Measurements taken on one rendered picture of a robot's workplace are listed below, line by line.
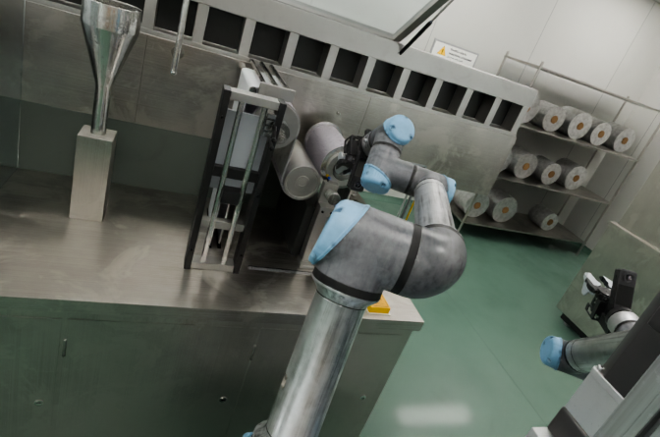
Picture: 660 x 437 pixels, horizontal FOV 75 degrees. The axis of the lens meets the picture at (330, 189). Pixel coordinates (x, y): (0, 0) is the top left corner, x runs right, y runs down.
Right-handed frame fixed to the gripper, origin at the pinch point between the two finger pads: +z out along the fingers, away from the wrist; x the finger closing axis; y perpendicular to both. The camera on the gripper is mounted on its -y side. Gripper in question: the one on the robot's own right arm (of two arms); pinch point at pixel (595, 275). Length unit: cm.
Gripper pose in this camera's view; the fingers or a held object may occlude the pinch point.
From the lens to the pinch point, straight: 153.3
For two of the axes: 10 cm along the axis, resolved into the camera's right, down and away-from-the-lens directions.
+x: 9.7, 2.3, -1.1
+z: 1.8, -3.3, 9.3
